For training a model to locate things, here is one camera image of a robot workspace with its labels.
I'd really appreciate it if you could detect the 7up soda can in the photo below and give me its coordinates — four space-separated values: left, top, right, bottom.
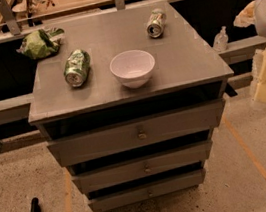
146 8 166 38

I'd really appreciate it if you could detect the clear sanitizer bottle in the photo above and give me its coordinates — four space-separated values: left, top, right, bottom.
213 26 229 52

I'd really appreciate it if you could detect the top grey drawer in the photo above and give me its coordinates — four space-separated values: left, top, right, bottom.
47 98 225 167

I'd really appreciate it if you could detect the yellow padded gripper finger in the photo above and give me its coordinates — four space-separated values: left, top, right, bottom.
234 1 255 28

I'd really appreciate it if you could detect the middle grey drawer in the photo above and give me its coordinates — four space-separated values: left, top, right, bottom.
72 140 212 194

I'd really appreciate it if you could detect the grey drawer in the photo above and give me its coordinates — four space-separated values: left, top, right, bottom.
72 140 212 194
47 98 225 167
87 168 205 212

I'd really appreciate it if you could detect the green chip bag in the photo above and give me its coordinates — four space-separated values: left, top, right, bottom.
17 28 64 60

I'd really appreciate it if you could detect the green soda can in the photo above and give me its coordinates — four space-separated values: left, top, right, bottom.
64 49 91 87

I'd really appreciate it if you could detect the white bowl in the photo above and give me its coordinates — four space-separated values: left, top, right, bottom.
109 50 155 89

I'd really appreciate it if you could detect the grey drawer cabinet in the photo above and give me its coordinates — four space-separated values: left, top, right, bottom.
29 2 233 202

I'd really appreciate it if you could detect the bottom grey drawer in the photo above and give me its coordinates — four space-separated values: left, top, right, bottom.
87 168 205 212

